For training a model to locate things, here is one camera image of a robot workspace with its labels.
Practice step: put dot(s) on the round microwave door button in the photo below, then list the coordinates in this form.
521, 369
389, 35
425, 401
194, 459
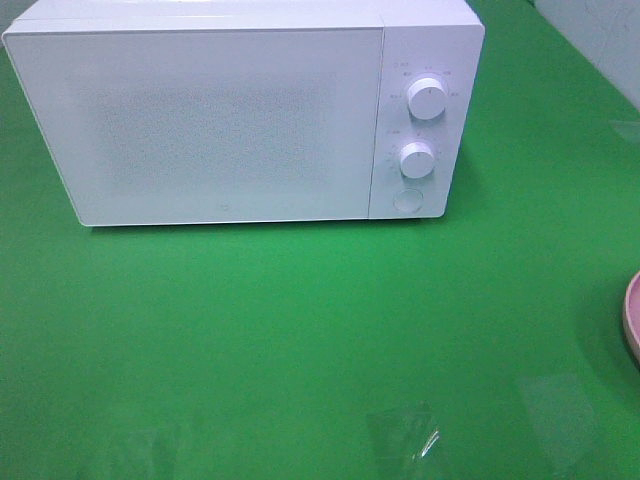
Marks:
408, 201

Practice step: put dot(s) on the pink plate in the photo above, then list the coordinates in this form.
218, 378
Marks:
630, 316

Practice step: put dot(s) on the white microwave door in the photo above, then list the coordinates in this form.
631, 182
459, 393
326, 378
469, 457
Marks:
200, 127

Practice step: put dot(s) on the lower white microwave knob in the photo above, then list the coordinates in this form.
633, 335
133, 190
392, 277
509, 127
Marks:
417, 160

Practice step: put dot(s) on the white microwave knob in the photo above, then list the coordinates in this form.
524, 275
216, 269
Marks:
417, 160
426, 97

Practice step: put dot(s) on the upper white microwave knob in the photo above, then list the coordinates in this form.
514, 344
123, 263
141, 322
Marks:
426, 97

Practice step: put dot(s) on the white microwave oven body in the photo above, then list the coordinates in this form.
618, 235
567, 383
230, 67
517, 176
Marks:
439, 38

